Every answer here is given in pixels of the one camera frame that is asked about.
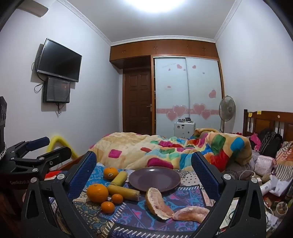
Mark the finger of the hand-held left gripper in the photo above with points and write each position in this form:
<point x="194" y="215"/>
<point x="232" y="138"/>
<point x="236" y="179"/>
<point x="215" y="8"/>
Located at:
<point x="37" y="143"/>
<point x="57" y="154"/>

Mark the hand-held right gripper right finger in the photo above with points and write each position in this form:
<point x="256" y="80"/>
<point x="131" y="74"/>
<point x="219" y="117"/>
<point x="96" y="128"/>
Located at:
<point x="204" y="175"/>

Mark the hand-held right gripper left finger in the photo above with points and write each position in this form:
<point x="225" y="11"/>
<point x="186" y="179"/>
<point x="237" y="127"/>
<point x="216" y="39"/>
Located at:
<point x="82" y="174"/>

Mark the large orange with sticker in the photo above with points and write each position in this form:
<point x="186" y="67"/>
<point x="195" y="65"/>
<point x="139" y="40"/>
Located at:
<point x="111" y="173"/>

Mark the yellow corn cob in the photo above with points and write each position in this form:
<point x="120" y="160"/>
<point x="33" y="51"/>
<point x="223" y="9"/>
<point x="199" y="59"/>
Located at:
<point x="119" y="178"/>
<point x="123" y="192"/>

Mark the pale pink pomelo piece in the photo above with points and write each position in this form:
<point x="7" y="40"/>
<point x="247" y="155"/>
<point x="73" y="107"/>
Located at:
<point x="191" y="214"/>

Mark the small orange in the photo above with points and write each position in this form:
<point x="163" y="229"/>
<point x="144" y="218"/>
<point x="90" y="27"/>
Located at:
<point x="107" y="206"/>
<point x="117" y="198"/>

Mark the dark purple plate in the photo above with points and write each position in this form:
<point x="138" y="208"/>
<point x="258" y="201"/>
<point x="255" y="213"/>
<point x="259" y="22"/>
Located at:
<point x="155" y="178"/>

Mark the pomelo piece with yellow rind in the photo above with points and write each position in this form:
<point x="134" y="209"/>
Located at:
<point x="156" y="202"/>

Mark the white floral bedsheet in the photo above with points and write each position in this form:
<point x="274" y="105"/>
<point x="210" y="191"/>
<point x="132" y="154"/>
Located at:
<point x="190" y="177"/>

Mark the small white cabinet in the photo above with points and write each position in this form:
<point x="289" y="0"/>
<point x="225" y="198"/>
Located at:
<point x="184" y="130"/>

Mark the pink bag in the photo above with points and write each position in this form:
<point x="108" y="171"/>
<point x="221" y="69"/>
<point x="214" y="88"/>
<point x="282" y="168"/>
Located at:
<point x="264" y="164"/>

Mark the colourful patchwork blanket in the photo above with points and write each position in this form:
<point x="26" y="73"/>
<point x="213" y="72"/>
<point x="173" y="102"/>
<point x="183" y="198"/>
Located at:
<point x="142" y="146"/>

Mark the standing fan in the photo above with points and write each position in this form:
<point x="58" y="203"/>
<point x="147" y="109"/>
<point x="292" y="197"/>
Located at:
<point x="227" y="107"/>

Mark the black bag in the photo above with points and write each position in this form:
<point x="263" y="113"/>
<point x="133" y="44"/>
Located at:
<point x="271" y="141"/>

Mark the brown wooden headboard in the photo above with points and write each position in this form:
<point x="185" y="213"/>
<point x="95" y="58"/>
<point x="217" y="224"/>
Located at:
<point x="263" y="121"/>

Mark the striped cloth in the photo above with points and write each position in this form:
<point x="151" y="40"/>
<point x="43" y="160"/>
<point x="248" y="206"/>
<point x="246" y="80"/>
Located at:
<point x="285" y="158"/>

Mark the sliding wardrobe with heart stickers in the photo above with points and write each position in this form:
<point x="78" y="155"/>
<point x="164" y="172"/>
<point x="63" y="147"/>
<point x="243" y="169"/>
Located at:
<point x="187" y="91"/>

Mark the brown wooden door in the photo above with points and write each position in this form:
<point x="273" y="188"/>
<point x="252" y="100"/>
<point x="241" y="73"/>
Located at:
<point x="137" y="103"/>

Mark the brown overhead cabinet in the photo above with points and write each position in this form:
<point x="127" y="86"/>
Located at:
<point x="160" y="49"/>

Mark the white air conditioner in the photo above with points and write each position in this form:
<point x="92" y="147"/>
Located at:
<point x="32" y="5"/>

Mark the ceiling light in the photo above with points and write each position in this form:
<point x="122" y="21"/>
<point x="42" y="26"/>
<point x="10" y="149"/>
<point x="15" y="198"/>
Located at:
<point x="158" y="4"/>

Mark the small black wall monitor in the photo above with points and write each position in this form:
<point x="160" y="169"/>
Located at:
<point x="57" y="90"/>

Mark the black wall television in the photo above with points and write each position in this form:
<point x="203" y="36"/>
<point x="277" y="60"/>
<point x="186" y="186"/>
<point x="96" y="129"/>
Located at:
<point x="59" y="60"/>

